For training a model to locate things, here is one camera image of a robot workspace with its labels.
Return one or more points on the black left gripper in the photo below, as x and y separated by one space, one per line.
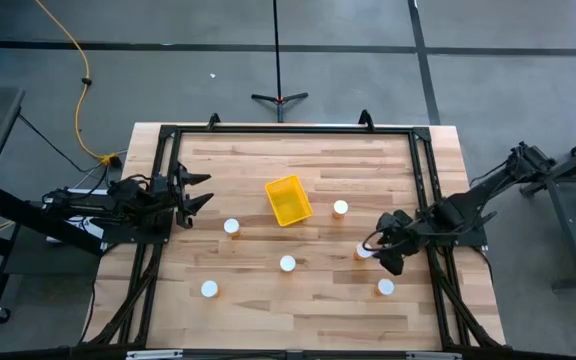
168 197

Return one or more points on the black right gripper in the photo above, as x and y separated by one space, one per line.
413 236

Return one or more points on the black stand leg frame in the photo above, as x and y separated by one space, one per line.
23 215

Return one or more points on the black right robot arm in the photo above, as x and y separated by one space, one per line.
473 197

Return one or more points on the silver metal bracket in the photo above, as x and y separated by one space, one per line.
154 354
433 356

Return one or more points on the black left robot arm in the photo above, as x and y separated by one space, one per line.
93 202

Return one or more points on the yellow plastic basket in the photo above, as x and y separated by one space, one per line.
288 202

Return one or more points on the black aluminium table frame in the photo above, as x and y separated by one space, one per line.
293 130

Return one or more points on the orange pill bottle white cap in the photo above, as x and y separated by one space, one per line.
209 289
363 251
287 263
231 226
340 207
384 287

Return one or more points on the black metal stand frame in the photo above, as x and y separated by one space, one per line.
563 215

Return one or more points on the black triangular frame clamp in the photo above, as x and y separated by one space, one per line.
213 121
366 120

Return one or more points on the black tripod stand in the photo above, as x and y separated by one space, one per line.
279 100

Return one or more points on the black caster wheel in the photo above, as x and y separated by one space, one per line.
1 315

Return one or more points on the white control box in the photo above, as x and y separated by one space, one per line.
90 230

